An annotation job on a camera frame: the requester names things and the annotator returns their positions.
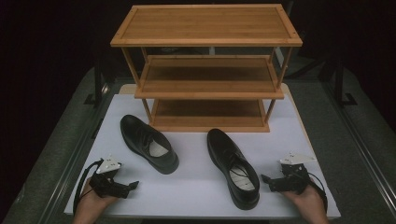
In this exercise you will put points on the wooden three-tier shoe rack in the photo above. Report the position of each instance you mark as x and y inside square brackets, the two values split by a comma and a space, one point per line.
[205, 25]

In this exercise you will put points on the metal frame rail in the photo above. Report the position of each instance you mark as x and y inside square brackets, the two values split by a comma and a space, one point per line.
[71, 168]
[358, 137]

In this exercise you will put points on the person's right hand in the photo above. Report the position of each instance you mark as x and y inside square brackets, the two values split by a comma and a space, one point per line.
[309, 207]

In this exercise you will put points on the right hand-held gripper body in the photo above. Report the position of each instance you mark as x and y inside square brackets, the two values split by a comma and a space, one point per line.
[292, 182]

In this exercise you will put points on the black leather dress shoe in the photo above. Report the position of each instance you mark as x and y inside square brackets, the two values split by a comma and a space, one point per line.
[137, 137]
[222, 149]

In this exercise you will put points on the black metal stand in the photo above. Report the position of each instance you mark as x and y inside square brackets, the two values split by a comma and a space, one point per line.
[98, 84]
[339, 84]

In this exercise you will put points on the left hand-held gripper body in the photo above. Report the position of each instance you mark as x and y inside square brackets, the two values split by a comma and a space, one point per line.
[107, 183]

